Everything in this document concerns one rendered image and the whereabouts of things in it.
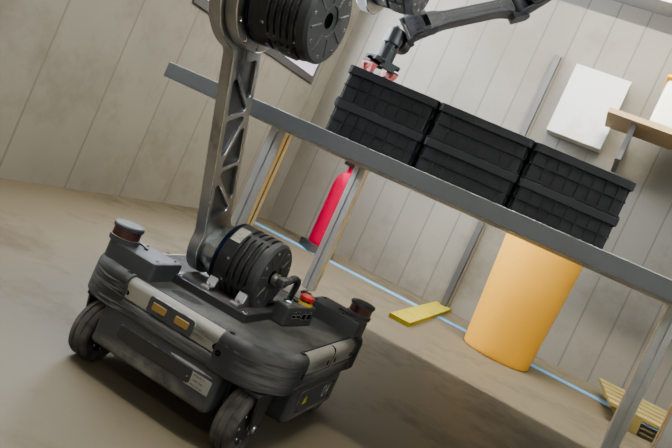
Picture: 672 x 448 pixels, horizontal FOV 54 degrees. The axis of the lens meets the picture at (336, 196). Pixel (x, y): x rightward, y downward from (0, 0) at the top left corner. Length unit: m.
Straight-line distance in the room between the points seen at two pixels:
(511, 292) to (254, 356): 2.57
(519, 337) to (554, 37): 2.18
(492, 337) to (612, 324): 1.14
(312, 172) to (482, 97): 1.38
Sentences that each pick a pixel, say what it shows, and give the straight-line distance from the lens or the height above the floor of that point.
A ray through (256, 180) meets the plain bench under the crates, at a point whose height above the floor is 0.47.
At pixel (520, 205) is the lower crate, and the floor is 0.74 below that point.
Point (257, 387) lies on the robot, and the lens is 1.38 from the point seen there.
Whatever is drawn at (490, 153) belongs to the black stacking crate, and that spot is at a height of 0.85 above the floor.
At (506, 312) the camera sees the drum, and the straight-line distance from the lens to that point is 3.78.
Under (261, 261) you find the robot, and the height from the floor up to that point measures 0.37.
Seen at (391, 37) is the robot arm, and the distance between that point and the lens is 2.12.
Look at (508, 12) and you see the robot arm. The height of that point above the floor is 1.31.
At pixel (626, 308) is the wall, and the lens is 4.72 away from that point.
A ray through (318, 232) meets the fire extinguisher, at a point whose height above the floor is 0.14.
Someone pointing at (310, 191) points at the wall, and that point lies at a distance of 5.10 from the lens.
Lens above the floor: 0.65
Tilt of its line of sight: 3 degrees down
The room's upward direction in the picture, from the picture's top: 24 degrees clockwise
